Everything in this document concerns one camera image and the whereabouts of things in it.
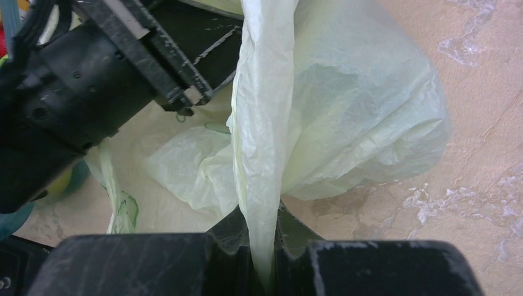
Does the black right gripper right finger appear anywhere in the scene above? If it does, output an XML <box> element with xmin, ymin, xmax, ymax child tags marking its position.
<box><xmin>274</xmin><ymin>204</ymin><xmax>484</xmax><ymax>295</ymax></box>

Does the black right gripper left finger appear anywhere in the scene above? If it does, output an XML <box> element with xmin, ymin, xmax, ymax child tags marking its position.
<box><xmin>29</xmin><ymin>208</ymin><xmax>262</xmax><ymax>295</ymax></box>

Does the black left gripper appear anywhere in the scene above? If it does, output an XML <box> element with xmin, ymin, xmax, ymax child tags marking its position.
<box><xmin>1</xmin><ymin>1</ymin><xmax>244</xmax><ymax>213</ymax></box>

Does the green plastic bag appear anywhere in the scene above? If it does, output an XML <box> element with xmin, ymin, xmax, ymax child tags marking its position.
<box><xmin>87</xmin><ymin>1</ymin><xmax>451</xmax><ymax>291</ymax></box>

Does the yellow fake lemon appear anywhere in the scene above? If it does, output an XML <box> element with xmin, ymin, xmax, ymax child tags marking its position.
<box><xmin>46</xmin><ymin>168</ymin><xmax>73</xmax><ymax>200</ymax></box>

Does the teal plastic tray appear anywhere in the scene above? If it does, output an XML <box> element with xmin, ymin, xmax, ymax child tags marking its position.
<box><xmin>1</xmin><ymin>160</ymin><xmax>90</xmax><ymax>241</ymax></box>

